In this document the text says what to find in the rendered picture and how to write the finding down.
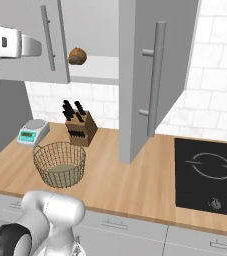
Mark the wooden knife block with knives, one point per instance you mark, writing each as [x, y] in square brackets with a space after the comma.
[83, 128]

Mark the grey wall cabinet body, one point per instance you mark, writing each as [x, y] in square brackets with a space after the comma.
[95, 68]

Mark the grey cabinet door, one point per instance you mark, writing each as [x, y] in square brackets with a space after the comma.
[131, 100]
[21, 71]

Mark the black hob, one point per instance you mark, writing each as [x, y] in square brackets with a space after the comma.
[206, 173]

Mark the black hob knob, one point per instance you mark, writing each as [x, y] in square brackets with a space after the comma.
[215, 204]

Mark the grey tall panel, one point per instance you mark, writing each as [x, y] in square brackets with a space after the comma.
[5, 123]

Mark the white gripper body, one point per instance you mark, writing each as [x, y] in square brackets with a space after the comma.
[31, 46]

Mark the grey drawer front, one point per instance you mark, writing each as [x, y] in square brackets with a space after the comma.
[5, 208]
[201, 243]
[125, 230]

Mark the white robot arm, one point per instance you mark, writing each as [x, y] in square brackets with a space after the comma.
[51, 213]

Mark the brown round bread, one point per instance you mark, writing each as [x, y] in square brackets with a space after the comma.
[77, 56]

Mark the grey and teal kitchen scale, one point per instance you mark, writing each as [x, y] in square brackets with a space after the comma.
[31, 132]

